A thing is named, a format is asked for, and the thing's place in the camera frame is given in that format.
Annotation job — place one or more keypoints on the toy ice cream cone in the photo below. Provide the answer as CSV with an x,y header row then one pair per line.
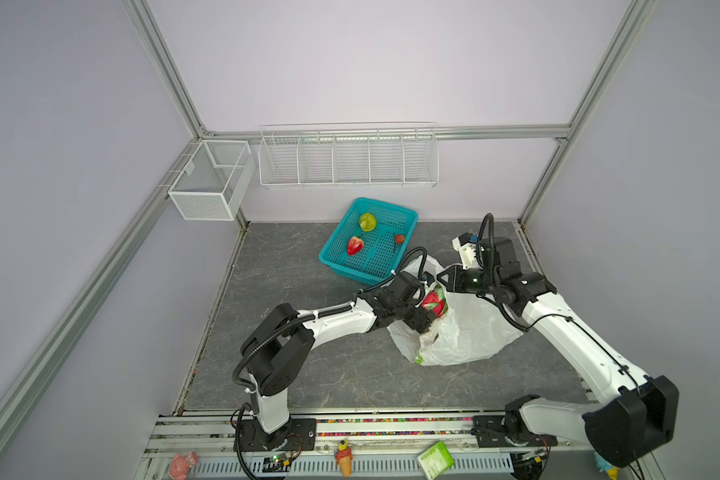
x,y
344,458

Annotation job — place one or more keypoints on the pink toy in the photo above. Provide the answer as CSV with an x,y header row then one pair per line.
x,y
181,465

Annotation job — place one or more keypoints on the blue toy ice cream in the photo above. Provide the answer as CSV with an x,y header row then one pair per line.
x,y
605,467

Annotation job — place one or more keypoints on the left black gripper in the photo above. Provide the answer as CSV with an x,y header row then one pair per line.
x,y
422,319

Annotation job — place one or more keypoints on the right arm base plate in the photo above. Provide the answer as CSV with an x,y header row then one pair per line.
x,y
498,430

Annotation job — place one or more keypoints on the teal plastic basket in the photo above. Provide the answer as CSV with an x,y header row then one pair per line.
x,y
379,257

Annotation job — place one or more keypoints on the white plastic bag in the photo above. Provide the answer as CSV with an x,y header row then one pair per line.
x,y
471,330

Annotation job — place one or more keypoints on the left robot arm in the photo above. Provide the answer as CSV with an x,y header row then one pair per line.
x,y
274,354

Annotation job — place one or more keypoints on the fake red peach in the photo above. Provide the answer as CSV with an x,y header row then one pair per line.
x,y
354,245

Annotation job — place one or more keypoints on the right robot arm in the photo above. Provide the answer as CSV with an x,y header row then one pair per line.
x,y
632,414

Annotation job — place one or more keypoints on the green white box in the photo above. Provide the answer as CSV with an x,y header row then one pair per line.
x,y
435,460

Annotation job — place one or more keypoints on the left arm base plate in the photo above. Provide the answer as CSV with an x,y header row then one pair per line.
x,y
297,434

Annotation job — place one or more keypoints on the fake green fruit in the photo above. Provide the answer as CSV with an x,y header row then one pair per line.
x,y
367,222

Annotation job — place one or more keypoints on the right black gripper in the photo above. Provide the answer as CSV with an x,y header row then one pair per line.
x,y
453,285

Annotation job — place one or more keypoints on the white wire shelf rack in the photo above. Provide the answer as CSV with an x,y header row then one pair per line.
x,y
362,154

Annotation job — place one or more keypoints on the fake red dragon fruit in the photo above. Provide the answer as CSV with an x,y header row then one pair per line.
x,y
436,302

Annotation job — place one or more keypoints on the white mesh wall basket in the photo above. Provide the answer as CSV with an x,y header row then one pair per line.
x,y
213,181

